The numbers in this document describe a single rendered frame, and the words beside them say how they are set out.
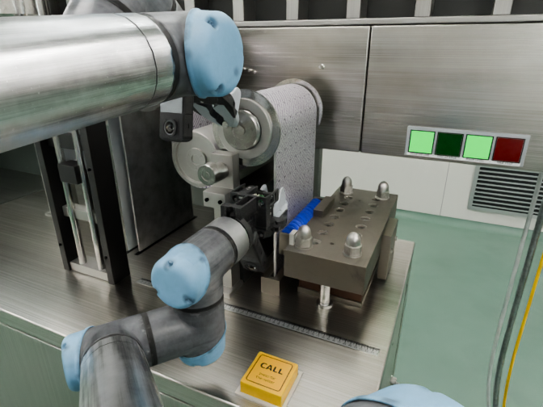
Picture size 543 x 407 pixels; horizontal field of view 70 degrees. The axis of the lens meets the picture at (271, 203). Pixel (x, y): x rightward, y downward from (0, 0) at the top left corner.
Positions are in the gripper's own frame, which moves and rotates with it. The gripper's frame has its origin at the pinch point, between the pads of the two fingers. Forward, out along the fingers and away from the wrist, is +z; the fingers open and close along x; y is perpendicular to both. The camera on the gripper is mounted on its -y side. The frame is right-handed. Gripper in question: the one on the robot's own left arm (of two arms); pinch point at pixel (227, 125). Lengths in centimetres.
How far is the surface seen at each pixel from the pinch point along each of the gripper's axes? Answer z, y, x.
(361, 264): 15.7, -17.3, -26.3
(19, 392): 25, -66, 50
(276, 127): 3.4, 2.1, -8.1
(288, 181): 16.7, -3.2, -7.6
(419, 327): 175, -19, -39
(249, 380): 4.5, -40.2, -15.3
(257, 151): 5.8, -2.0, -4.4
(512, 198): 269, 96, -88
